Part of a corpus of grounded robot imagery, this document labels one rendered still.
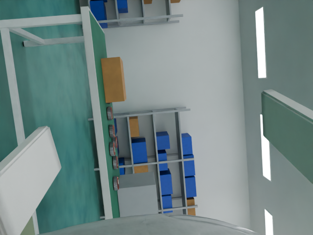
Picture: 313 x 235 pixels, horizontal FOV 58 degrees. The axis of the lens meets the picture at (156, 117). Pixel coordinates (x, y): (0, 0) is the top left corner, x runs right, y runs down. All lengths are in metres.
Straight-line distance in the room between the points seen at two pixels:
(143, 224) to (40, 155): 0.10
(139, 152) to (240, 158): 2.35
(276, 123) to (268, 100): 0.01
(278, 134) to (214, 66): 6.14
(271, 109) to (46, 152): 0.13
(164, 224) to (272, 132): 0.11
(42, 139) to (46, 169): 0.02
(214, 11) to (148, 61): 1.73
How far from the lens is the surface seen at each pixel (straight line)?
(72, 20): 2.05
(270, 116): 0.17
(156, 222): 0.24
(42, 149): 0.17
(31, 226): 0.43
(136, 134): 5.62
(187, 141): 5.71
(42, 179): 0.17
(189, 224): 0.23
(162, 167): 5.78
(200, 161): 6.45
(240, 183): 6.86
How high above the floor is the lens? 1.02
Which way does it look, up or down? 3 degrees up
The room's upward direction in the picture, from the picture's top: 84 degrees clockwise
